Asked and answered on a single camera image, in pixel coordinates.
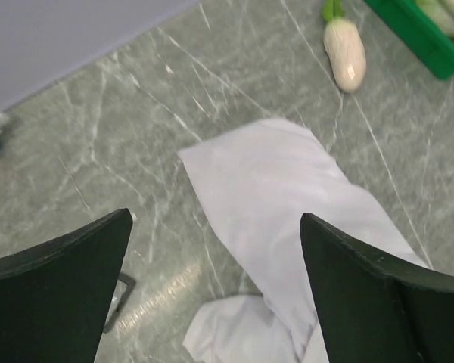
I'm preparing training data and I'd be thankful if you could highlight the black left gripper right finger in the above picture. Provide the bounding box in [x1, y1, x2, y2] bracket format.
[300, 213, 454, 362]

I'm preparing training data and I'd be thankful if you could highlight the toy napa cabbage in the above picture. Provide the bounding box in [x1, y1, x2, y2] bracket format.
[415, 0, 454, 38]

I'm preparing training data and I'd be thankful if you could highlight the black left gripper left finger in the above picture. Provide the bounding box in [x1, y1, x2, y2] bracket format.
[0, 209, 132, 362]

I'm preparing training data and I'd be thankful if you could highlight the green plastic crate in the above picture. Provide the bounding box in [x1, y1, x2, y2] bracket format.
[365, 0, 454, 80]

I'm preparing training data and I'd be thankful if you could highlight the white t-shirt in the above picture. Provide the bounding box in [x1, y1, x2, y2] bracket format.
[179, 119, 423, 362]

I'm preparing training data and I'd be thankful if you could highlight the white toy radish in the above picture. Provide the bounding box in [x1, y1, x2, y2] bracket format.
[322, 0, 366, 93]

